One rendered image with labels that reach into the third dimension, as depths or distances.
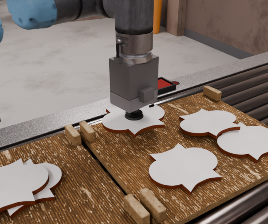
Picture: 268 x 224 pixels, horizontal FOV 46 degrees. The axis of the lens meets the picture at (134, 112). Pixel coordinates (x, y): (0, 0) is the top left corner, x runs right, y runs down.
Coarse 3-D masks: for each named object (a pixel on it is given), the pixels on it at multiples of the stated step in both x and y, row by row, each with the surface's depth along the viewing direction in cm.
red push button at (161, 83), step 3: (159, 81) 103; (162, 81) 103; (165, 81) 103; (159, 84) 101; (162, 84) 101; (165, 84) 101; (168, 84) 101; (171, 84) 101; (159, 87) 99; (162, 87) 99
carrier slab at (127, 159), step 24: (192, 96) 91; (168, 120) 80; (240, 120) 80; (96, 144) 70; (120, 144) 70; (144, 144) 70; (168, 144) 70; (192, 144) 70; (216, 144) 70; (120, 168) 63; (144, 168) 63; (216, 168) 63; (240, 168) 63; (264, 168) 63; (168, 192) 57; (192, 192) 57; (216, 192) 57; (240, 192) 59; (168, 216) 52; (192, 216) 53
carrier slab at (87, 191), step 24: (48, 144) 70; (72, 144) 70; (72, 168) 63; (96, 168) 63; (72, 192) 57; (96, 192) 57; (120, 192) 57; (0, 216) 52; (24, 216) 52; (48, 216) 52; (72, 216) 52; (96, 216) 52; (120, 216) 52
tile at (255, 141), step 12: (228, 132) 73; (240, 132) 73; (252, 132) 73; (264, 132) 73; (228, 144) 69; (240, 144) 69; (252, 144) 69; (264, 144) 69; (240, 156) 66; (252, 156) 65
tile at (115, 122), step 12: (108, 108) 74; (120, 108) 74; (144, 108) 74; (156, 108) 74; (108, 120) 69; (120, 120) 69; (132, 120) 69; (144, 120) 69; (156, 120) 69; (120, 132) 66; (132, 132) 65
